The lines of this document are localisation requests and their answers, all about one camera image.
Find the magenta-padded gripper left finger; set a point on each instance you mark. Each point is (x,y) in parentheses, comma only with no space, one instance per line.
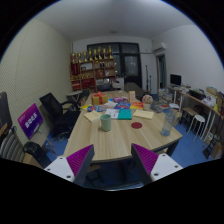
(61,168)

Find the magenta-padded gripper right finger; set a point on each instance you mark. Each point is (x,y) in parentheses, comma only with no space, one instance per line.
(163,166)

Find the clear plastic water bottle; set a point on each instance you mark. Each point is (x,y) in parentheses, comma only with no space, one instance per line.
(167,121)

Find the black office chair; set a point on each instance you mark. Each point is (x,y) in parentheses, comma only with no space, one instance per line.
(58,115)

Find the grey striped chair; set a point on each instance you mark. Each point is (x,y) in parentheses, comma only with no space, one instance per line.
(11,148)

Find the purple sign board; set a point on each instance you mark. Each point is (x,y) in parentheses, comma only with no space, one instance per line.
(30,120)

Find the white round stool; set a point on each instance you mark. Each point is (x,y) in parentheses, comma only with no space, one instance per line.
(199,118)

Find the beige book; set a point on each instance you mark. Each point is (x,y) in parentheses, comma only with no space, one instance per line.
(91,116)

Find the pale green cup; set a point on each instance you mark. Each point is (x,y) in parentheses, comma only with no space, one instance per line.
(105,122)

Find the teal notebook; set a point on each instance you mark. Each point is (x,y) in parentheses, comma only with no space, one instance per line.
(125,114)

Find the orange red book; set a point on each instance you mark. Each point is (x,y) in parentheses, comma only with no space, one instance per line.
(136,105)

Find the pink flowers in white pot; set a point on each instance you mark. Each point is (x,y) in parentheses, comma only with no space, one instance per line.
(147,101)

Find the blue and red flyer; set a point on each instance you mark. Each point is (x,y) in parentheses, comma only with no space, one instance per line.
(95,108)

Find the stack of books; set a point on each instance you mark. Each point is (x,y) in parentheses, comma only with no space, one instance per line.
(165,96)

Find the white printed paper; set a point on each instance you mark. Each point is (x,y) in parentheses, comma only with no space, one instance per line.
(112,113)

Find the small round white table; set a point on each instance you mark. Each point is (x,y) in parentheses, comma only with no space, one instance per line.
(74,93)

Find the long side desk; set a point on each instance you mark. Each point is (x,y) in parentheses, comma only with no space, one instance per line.
(196,97)

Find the small standing card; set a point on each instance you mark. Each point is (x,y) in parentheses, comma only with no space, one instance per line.
(132,96)

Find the yellow gift box red ribbon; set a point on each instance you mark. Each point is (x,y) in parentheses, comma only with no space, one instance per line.
(99,99)

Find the pink packet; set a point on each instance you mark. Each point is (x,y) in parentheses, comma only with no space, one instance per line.
(120,99)

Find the grey padded chair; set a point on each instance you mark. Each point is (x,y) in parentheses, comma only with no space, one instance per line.
(134,89)

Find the black computer monitor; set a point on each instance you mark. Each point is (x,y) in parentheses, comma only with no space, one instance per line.
(175,79)

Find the wooden shelf unit with trophies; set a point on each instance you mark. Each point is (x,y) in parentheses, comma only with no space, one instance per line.
(92,68)

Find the dark glass door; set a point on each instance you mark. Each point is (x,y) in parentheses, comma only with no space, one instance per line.
(128,63)

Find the white wall air conditioner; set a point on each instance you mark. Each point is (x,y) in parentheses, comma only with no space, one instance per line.
(159,47)

